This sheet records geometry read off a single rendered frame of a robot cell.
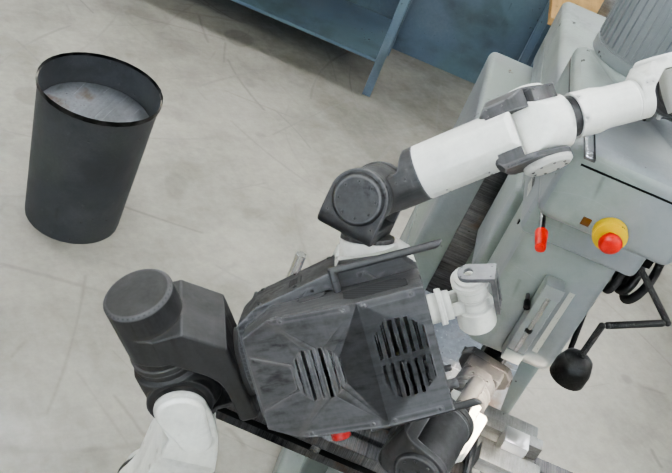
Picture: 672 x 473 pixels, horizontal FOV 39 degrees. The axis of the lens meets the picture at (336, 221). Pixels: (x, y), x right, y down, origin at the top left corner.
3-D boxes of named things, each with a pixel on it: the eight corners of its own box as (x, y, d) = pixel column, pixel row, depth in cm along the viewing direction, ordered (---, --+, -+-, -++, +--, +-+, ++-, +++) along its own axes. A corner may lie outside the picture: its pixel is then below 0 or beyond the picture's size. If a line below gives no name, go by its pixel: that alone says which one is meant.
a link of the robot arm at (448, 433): (424, 513, 161) (454, 466, 153) (379, 484, 163) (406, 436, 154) (449, 469, 170) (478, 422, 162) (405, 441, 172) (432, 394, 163)
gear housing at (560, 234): (634, 282, 180) (662, 243, 175) (516, 231, 180) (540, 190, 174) (628, 194, 208) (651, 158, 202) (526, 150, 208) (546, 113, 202)
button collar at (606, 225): (617, 257, 165) (634, 231, 162) (585, 243, 165) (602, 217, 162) (617, 251, 167) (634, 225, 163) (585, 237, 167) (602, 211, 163)
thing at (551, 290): (518, 365, 196) (565, 292, 184) (500, 358, 196) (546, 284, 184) (519, 353, 199) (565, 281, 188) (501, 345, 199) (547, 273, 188)
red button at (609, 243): (615, 260, 162) (627, 243, 160) (593, 251, 162) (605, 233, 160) (614, 250, 165) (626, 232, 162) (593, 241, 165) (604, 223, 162)
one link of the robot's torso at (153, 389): (130, 391, 150) (201, 372, 150) (133, 330, 161) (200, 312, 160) (158, 439, 159) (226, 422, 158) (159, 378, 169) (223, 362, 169)
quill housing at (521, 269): (549, 378, 201) (624, 268, 183) (459, 340, 201) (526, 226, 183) (552, 324, 217) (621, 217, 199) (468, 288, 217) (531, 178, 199)
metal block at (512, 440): (517, 466, 225) (528, 450, 221) (494, 456, 225) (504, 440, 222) (519, 451, 229) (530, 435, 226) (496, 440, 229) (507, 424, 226)
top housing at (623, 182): (670, 274, 167) (721, 203, 157) (532, 215, 167) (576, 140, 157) (654, 151, 206) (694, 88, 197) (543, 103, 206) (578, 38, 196)
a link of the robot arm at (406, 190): (402, 149, 145) (323, 182, 149) (424, 203, 145) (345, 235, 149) (417, 144, 156) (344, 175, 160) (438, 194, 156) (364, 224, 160)
